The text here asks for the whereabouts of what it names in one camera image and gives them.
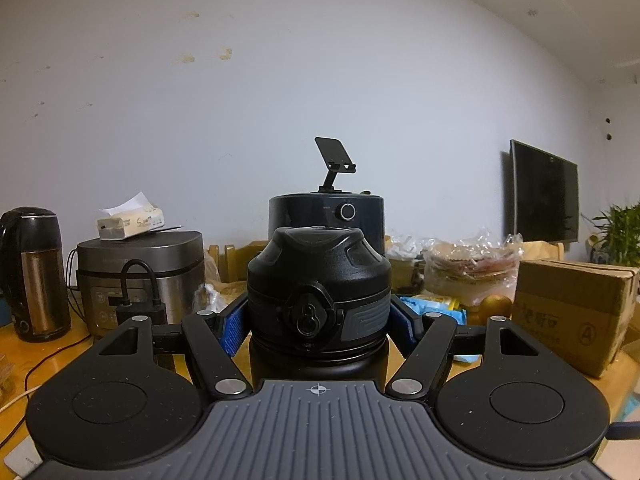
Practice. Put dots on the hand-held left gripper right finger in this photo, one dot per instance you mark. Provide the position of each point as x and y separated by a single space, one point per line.
401 326

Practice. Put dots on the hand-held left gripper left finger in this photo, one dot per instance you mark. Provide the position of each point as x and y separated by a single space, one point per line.
232 331

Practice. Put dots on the dark blue air fryer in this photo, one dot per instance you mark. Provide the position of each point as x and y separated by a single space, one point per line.
300 212

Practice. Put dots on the silver rice cooker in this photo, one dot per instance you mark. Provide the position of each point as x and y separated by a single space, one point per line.
145 255

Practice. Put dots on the white tissue pack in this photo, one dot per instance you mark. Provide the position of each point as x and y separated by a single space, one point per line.
132 222

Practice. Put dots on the blue packet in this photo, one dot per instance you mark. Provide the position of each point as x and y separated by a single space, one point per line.
432 305

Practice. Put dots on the cardboard box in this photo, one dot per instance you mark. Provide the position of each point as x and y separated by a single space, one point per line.
570 305

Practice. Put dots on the green potted plant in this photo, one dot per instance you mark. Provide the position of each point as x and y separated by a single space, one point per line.
620 232

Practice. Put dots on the small knotted plastic bag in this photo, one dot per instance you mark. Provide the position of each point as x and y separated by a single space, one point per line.
206 297

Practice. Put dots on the black electric kettle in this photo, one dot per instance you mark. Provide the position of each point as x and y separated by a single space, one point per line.
35 270

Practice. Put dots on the yellow pear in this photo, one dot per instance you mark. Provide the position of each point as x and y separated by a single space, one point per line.
496 306

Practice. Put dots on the wall-mounted television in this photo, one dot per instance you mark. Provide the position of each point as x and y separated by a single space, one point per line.
545 195

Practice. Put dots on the black phone stand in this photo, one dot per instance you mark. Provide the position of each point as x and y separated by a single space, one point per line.
334 152

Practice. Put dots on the clear plastic bag of food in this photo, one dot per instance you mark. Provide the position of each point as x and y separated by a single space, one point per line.
465 270

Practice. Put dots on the black water bottle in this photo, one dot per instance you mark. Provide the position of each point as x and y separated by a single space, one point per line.
320 270

